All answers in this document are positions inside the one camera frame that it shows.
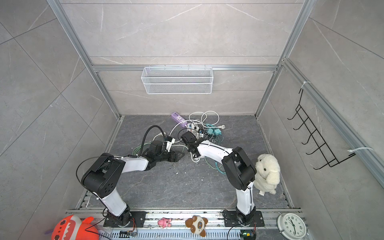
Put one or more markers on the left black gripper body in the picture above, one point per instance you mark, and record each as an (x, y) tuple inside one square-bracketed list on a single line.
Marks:
[(165, 156)]

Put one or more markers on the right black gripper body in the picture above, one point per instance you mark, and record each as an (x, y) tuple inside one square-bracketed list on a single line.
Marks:
[(189, 149)]

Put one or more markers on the white pastel power strip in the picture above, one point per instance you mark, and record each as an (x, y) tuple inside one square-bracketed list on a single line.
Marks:
[(195, 129)]

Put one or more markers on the teal charger plug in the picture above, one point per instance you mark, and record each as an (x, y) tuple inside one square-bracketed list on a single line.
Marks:
[(213, 131)]

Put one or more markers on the purple power strip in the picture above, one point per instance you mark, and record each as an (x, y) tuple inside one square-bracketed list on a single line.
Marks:
[(181, 122)]

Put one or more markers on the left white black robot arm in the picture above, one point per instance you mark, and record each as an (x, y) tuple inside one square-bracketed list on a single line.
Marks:
[(102, 177)]

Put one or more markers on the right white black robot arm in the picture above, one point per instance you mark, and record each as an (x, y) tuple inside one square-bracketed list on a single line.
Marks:
[(238, 168)]

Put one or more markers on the small pink plush toy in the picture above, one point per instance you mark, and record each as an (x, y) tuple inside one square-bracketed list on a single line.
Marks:
[(164, 223)]

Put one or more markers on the white plush dog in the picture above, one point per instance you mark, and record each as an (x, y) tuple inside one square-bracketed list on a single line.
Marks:
[(268, 174)]

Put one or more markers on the brown white plush toy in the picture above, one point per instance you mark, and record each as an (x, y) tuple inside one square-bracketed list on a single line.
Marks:
[(197, 225)]

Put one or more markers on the red monster plush toy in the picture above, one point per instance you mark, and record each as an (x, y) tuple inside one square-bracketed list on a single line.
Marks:
[(73, 228)]

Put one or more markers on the white analog clock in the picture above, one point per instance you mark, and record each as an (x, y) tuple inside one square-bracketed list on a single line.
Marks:
[(292, 227)]

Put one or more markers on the white wire mesh basket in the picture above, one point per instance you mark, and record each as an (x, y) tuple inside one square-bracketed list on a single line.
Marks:
[(177, 80)]

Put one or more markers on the black wall hook rack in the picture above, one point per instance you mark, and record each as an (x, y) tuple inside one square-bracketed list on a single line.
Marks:
[(316, 137)]

